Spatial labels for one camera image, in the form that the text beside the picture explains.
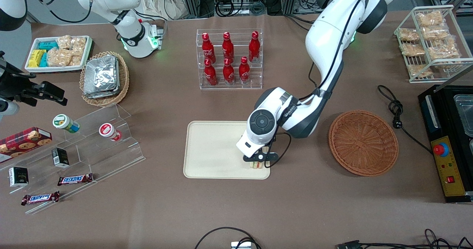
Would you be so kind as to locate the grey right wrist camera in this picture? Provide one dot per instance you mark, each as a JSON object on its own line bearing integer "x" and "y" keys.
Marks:
{"x": 7, "y": 109}

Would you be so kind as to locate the clear acrylic stepped shelf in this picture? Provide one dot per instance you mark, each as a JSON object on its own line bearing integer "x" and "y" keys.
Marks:
{"x": 92, "y": 153}

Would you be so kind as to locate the brown round wicker basket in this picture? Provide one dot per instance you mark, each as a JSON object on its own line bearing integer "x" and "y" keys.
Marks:
{"x": 364, "y": 143}

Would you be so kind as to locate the clear acrylic bottle rack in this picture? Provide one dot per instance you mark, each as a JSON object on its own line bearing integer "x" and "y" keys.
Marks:
{"x": 231, "y": 84}

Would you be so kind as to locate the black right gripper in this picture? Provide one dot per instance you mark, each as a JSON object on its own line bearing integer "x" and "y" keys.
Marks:
{"x": 13, "y": 84}

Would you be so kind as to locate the light woven wicker basket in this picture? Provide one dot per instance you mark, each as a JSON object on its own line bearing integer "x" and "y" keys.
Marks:
{"x": 123, "y": 75}

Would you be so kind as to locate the clear bag of crackers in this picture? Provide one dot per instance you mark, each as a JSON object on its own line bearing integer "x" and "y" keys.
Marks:
{"x": 443, "y": 53}
{"x": 419, "y": 70}
{"x": 64, "y": 42}
{"x": 412, "y": 49}
{"x": 429, "y": 19}
{"x": 78, "y": 45}
{"x": 435, "y": 33}
{"x": 75, "y": 60}
{"x": 408, "y": 34}
{"x": 59, "y": 57}

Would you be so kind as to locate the red tartan cookie box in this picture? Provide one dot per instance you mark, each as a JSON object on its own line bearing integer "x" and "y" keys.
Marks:
{"x": 24, "y": 142}

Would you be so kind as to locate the red strawberry yogurt cup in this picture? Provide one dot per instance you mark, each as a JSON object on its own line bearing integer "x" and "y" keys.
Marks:
{"x": 108, "y": 131}

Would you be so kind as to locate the large black tea box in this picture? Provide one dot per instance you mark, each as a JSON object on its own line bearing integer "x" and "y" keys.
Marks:
{"x": 18, "y": 177}

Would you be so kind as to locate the red cola bottle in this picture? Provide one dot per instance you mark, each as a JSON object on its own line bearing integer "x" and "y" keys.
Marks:
{"x": 254, "y": 46}
{"x": 210, "y": 73}
{"x": 228, "y": 72}
{"x": 228, "y": 46}
{"x": 208, "y": 47}
{"x": 244, "y": 71}

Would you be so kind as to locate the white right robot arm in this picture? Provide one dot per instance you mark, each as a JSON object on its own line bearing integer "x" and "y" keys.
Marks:
{"x": 129, "y": 31}

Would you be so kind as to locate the green sunflower lid cup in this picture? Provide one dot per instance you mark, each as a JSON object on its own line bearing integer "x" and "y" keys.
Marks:
{"x": 63, "y": 122}

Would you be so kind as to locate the white rectangular snack tray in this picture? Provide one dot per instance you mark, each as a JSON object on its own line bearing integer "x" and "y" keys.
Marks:
{"x": 29, "y": 68}

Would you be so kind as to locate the black appliance with yellow panel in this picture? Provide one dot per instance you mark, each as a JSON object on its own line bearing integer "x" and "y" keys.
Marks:
{"x": 443, "y": 112}

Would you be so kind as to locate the small white device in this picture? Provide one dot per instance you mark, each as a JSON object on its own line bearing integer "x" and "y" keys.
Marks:
{"x": 241, "y": 245}

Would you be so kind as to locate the red emergency stop button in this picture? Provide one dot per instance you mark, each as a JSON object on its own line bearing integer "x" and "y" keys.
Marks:
{"x": 441, "y": 150}

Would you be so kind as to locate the small black barcode box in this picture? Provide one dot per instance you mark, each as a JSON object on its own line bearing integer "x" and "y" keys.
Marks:
{"x": 60, "y": 157}

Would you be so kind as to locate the yellow snack packet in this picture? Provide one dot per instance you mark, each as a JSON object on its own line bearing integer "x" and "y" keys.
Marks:
{"x": 36, "y": 58}

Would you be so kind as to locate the metal appliance pan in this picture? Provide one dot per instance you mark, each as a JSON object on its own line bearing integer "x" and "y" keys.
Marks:
{"x": 465, "y": 112}

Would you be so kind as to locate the sandwich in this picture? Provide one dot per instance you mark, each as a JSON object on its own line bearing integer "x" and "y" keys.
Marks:
{"x": 258, "y": 164}

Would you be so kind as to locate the teal snack packet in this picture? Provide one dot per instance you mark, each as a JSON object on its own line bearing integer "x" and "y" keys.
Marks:
{"x": 43, "y": 60}
{"x": 48, "y": 45}

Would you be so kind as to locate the foil wrapped package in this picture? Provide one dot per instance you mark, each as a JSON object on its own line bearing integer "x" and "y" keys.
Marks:
{"x": 101, "y": 94}
{"x": 101, "y": 73}

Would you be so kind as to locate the Snickers chocolate bar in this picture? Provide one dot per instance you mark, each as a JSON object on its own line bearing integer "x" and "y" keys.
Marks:
{"x": 40, "y": 198}
{"x": 75, "y": 179}

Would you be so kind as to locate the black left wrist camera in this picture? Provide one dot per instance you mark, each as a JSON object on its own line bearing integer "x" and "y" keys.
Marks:
{"x": 272, "y": 156}

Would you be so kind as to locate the beige plastic tray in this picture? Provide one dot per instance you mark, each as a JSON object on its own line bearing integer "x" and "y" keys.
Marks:
{"x": 214, "y": 149}

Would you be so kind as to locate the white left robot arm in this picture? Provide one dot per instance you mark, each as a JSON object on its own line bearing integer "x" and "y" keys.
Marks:
{"x": 325, "y": 31}

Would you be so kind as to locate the beige cloth bag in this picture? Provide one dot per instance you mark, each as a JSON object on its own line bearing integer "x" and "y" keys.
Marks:
{"x": 162, "y": 3}

